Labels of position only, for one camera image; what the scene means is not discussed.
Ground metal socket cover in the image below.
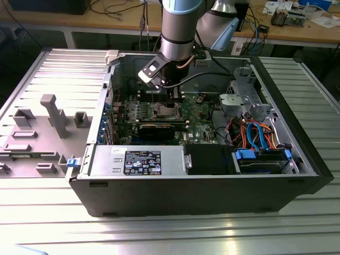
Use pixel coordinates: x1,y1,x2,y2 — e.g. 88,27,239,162
151,102,184,119

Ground black RAM slot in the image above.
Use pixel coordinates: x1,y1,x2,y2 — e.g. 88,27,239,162
137,116,190,122
138,121,189,127
139,97,184,104
138,91,184,98

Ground CPU socket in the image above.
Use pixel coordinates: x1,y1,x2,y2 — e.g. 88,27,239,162
149,101,184,120

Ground green motherboard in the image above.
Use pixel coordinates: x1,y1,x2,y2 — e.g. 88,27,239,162
111,92,221,146

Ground black graphics card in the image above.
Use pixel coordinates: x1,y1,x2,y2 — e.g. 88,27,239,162
137,123,176,142

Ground grey metal drive cage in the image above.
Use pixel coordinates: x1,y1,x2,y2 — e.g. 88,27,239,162
219,66,278,125

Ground white label sheet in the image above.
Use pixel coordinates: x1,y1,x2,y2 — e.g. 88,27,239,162
230,39,245,56

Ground black plastic shroud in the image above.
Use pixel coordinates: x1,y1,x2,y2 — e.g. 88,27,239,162
184,144,236,176

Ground wooden desk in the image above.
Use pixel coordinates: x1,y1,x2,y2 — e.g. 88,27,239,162
0,0,340,50

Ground black upright box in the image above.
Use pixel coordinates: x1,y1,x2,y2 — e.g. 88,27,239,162
235,0,250,32

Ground grey power supply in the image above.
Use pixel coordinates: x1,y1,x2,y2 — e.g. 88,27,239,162
89,145,186,177

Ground black open PC case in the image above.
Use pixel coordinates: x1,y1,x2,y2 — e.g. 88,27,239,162
65,49,335,218

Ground hard disk in blue carrier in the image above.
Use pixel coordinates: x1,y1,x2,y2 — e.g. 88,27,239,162
232,148,293,175

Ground white printed papers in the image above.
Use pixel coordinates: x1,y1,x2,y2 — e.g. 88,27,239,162
262,1,282,15

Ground copper finned heatsink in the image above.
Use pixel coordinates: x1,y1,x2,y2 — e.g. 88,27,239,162
270,7,288,27

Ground grey electronic device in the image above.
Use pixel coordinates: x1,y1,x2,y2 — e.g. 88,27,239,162
286,9,306,27

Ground grey parts rack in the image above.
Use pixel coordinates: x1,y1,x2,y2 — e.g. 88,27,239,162
0,94,94,179

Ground large black box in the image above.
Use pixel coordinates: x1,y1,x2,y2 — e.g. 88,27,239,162
7,0,88,16

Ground white paper sheets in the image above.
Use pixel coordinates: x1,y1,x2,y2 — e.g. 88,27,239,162
309,14,340,29

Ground green RAM stick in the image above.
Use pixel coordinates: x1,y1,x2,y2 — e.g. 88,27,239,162
10,153,43,160

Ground black camera cable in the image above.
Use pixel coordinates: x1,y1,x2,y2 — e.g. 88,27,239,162
160,72,234,89

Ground copper coloured hose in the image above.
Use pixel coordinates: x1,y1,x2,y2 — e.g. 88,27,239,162
177,55,193,70

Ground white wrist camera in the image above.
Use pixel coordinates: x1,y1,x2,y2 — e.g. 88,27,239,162
137,54,171,90

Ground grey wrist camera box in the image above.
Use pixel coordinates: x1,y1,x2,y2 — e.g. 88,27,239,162
194,50,213,67

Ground black wire loop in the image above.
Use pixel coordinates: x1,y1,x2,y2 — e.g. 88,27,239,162
209,98,232,146

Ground red wire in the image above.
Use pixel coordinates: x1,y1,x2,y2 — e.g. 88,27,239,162
225,116,240,146

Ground blue wire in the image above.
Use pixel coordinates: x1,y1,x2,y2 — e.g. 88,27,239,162
246,121,260,150
254,121,269,152

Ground blue desk cable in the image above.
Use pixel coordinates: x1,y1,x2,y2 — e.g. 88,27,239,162
249,15,262,48

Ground orange wire bundle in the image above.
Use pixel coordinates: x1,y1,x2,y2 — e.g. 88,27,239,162
239,121,279,150

